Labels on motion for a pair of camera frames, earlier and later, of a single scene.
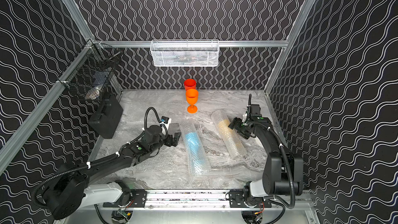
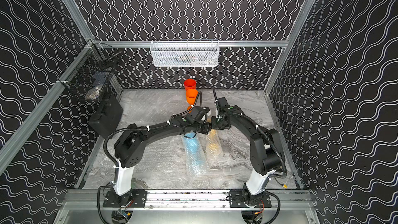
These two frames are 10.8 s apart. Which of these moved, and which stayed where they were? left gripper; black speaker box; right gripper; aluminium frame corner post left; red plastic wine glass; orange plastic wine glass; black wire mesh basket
Moved: left gripper; right gripper
Stayed: red plastic wine glass; black speaker box; orange plastic wine glass; aluminium frame corner post left; black wire mesh basket
